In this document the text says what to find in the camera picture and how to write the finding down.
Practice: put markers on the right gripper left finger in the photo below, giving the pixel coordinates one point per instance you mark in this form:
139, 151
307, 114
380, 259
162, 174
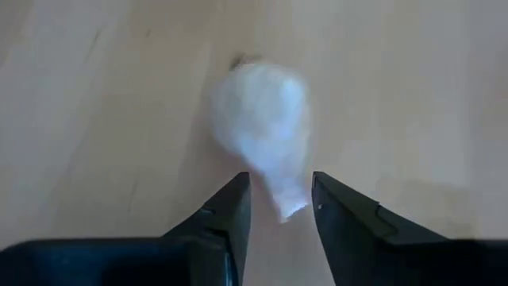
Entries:
230, 214

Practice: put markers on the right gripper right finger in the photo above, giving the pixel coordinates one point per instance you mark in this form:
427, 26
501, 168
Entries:
345, 230

